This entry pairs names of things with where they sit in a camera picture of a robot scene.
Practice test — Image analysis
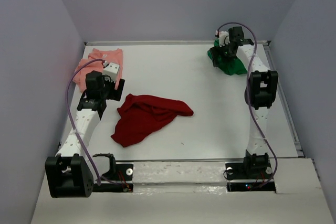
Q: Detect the green t shirt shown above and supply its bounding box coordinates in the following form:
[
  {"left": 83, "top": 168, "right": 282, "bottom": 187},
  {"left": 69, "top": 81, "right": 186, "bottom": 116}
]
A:
[{"left": 207, "top": 45, "right": 247, "bottom": 76}]

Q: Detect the red t shirt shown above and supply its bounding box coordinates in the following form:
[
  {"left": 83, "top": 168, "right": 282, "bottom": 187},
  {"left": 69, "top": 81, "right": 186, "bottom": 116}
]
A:
[{"left": 111, "top": 94, "right": 194, "bottom": 148}]

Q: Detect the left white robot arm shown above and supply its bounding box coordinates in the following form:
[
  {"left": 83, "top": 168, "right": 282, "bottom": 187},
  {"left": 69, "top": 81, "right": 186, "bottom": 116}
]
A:
[{"left": 45, "top": 66, "right": 124, "bottom": 198}]

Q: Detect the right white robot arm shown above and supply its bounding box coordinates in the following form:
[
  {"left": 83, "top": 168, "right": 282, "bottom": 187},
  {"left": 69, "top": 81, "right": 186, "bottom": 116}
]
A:
[{"left": 209, "top": 26, "right": 278, "bottom": 182}]

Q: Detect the pink folded t shirt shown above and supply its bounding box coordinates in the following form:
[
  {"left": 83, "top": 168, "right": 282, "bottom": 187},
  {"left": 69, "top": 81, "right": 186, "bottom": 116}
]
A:
[{"left": 73, "top": 48, "right": 124, "bottom": 93}]

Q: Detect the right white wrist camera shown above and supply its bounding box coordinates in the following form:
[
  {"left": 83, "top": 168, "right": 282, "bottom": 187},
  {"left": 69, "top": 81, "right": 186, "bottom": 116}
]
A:
[{"left": 214, "top": 31, "right": 230, "bottom": 47}]

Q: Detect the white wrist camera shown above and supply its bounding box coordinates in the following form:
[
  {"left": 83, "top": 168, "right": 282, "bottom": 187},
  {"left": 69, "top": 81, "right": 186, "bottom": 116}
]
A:
[
  {"left": 214, "top": 31, "right": 230, "bottom": 47},
  {"left": 102, "top": 61, "right": 120, "bottom": 82}
]

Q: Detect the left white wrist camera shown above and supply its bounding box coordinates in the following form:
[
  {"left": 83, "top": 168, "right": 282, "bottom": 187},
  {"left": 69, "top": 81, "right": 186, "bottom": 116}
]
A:
[{"left": 102, "top": 61, "right": 120, "bottom": 82}]

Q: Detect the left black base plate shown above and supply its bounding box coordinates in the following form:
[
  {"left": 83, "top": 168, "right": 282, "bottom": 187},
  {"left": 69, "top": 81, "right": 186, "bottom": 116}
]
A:
[{"left": 93, "top": 162, "right": 134, "bottom": 193}]

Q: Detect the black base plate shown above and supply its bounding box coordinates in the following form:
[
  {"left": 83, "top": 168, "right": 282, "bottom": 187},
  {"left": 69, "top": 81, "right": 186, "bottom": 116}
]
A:
[
  {"left": 223, "top": 162, "right": 276, "bottom": 193},
  {"left": 93, "top": 162, "right": 134, "bottom": 193}
]

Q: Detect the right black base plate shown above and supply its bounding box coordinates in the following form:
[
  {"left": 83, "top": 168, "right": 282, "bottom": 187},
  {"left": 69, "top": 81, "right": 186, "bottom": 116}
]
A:
[{"left": 223, "top": 162, "right": 276, "bottom": 193}]

